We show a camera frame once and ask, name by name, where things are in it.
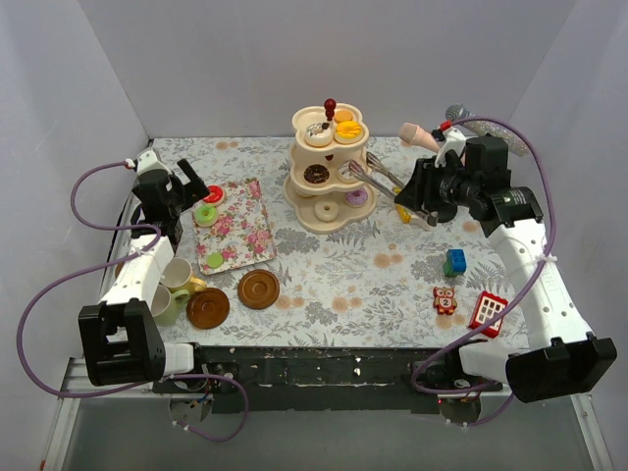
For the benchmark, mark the silver glitter microphone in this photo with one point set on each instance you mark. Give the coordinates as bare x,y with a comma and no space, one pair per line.
469,121

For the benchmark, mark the brown wooden coaster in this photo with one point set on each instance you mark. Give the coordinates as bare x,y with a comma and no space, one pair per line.
258,289
208,309

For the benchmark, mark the red toy window block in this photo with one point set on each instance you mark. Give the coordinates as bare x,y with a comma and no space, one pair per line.
487,307

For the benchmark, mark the cream three-tier dessert stand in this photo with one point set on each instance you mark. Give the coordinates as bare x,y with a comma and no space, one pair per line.
302,196

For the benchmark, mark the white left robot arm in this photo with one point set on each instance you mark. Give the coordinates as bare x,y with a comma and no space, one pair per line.
120,340

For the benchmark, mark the green cup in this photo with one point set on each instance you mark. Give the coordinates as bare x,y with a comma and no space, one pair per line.
166,305

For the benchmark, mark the orange round biscuit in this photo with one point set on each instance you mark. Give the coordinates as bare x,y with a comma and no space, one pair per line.
343,115

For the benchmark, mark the floral serving tray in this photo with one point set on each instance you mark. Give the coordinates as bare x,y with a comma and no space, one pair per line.
242,233

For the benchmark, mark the pink microphone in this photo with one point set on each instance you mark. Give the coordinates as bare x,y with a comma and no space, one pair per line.
414,135

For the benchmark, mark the green toy brick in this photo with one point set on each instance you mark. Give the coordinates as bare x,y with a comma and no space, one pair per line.
450,270

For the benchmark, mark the chocolate sprinkled donut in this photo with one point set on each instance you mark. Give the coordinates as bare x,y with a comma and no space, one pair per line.
316,174

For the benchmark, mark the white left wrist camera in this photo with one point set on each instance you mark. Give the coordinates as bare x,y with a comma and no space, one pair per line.
148,167

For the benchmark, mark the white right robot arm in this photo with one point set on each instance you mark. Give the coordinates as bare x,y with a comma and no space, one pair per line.
564,356

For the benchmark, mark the green round biscuit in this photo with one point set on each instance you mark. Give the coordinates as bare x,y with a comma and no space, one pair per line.
214,260

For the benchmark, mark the floral tablecloth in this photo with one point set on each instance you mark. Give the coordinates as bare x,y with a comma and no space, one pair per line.
370,284

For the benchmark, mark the yellow toy window block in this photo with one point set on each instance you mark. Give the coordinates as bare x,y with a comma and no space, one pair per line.
409,217

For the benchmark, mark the red glazed donut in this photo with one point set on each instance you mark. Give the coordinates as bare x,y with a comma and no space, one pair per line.
216,195

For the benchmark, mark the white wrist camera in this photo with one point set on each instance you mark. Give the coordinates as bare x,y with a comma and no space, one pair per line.
148,167
450,139

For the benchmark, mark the red owl toy figure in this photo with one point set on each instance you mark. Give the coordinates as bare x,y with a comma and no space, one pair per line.
444,300

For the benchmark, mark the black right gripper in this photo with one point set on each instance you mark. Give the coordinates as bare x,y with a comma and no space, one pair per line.
425,182

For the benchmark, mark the white donut chocolate stripes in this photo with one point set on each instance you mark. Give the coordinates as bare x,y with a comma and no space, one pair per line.
345,174

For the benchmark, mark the white donut with chocolate square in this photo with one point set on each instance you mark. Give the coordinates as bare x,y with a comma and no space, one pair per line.
319,134

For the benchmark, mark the blue toy brick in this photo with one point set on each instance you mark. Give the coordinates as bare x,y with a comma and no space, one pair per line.
457,257

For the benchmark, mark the brown wooden coaster near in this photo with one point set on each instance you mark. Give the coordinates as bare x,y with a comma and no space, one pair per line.
208,309

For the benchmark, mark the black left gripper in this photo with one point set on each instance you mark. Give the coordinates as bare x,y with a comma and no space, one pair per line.
178,185

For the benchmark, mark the purple sprinkled donut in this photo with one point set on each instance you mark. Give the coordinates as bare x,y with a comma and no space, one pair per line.
357,198

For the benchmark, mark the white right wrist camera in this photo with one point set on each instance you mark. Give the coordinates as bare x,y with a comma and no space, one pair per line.
450,139

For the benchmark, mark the yellow cup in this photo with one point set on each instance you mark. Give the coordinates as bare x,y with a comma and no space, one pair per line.
178,275

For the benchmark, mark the yellow glazed donut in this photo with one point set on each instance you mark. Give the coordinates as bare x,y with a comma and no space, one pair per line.
348,132

